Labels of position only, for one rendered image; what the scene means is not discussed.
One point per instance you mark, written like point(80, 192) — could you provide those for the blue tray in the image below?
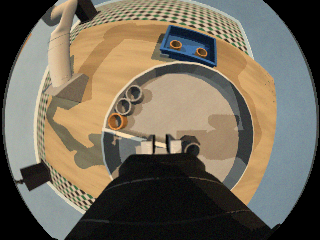
point(190, 40)

